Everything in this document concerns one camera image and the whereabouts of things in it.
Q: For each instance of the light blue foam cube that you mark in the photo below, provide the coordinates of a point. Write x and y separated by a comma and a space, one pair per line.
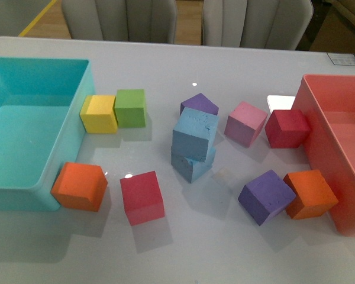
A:
194, 134
191, 169

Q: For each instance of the purple foam cube far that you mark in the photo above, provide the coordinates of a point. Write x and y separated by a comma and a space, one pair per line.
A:
200, 102

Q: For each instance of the purple foam cube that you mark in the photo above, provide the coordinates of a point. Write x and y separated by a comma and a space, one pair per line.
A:
200, 102
265, 197

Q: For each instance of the green foam cube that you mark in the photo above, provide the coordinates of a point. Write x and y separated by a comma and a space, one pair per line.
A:
130, 108

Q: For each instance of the pink foam cube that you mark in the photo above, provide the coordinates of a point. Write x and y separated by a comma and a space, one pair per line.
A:
245, 123

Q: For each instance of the red foam cube near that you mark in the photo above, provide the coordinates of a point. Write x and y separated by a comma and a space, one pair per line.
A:
142, 198

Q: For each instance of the yellow foam cube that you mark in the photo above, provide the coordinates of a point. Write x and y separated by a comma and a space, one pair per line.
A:
98, 115

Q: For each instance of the purple foam cube near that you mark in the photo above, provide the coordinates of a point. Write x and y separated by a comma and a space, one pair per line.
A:
265, 197

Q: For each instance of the orange foam cube left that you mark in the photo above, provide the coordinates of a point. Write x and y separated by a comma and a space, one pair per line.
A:
80, 186

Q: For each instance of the orange foam cube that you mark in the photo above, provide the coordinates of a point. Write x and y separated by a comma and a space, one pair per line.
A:
80, 186
314, 196

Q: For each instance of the dark red foam cube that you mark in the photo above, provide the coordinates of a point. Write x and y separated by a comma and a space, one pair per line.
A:
287, 128

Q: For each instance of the grey chair left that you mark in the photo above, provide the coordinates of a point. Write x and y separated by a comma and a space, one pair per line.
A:
134, 21

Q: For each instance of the grey chair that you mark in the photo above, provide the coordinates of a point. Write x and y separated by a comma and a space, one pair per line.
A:
134, 21
257, 24

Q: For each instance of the orange foam cube right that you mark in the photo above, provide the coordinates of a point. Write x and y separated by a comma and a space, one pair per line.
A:
314, 196

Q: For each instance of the teal plastic bin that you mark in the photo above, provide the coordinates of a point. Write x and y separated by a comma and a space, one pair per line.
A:
40, 126

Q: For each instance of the grey chair right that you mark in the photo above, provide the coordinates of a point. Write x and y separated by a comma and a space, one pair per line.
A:
257, 24

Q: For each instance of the pink plastic bin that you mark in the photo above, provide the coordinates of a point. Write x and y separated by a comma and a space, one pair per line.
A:
328, 102

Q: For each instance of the table label sticker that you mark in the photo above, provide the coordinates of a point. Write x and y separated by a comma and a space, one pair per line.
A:
342, 59

